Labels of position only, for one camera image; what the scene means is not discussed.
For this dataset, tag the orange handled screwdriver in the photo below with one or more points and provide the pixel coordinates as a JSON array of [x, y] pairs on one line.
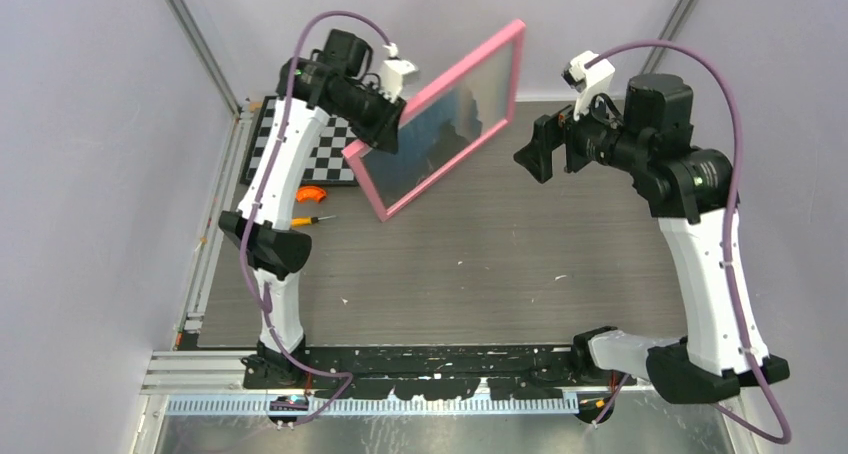
[[307, 221]]

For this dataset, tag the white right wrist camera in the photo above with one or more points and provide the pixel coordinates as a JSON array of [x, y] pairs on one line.
[[587, 80]]

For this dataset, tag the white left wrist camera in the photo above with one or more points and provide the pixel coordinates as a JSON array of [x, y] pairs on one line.
[[395, 73]]

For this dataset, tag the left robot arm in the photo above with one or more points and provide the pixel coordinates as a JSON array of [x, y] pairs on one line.
[[271, 252]]

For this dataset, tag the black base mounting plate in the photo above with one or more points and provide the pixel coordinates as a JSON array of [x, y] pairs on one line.
[[509, 372]]

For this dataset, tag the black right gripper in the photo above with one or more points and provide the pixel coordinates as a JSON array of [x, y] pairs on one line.
[[548, 132]]

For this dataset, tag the aluminium front rail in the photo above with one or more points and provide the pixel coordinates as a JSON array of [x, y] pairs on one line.
[[201, 371]]

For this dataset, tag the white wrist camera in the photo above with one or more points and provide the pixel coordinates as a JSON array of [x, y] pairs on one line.
[[587, 80], [395, 73]]

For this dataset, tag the black white checkerboard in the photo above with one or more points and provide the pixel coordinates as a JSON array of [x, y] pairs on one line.
[[326, 165]]

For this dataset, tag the orange curved plastic piece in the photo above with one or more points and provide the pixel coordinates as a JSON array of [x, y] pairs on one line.
[[310, 193]]

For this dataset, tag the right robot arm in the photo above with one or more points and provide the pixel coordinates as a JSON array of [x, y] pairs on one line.
[[686, 188]]

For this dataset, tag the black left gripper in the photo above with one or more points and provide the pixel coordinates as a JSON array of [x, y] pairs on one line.
[[385, 134]]

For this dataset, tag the pink photo frame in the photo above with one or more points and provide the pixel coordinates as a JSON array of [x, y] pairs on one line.
[[464, 60]]

